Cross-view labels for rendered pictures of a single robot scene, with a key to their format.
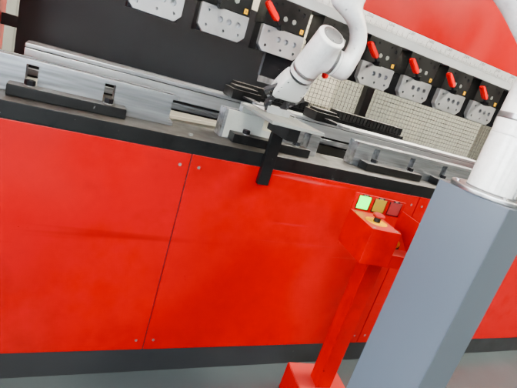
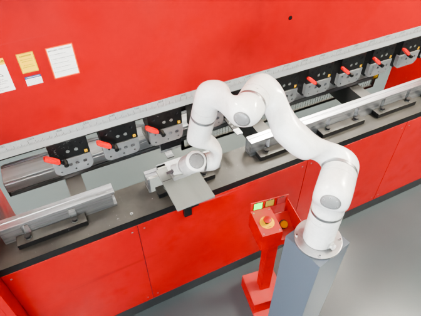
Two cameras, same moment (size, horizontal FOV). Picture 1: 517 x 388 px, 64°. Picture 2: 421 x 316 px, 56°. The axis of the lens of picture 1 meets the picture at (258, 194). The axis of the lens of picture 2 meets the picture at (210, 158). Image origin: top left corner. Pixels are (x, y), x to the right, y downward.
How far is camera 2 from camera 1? 1.22 m
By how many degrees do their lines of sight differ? 28
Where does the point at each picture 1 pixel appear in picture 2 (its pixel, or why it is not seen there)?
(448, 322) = (304, 303)
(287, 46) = (172, 134)
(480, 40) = (331, 38)
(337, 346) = (265, 273)
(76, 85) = (51, 219)
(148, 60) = not seen: hidden behind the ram
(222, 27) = (123, 151)
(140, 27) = not seen: hidden behind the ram
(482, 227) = (310, 269)
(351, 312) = (268, 260)
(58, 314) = (101, 308)
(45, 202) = (68, 280)
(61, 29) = not seen: hidden behind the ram
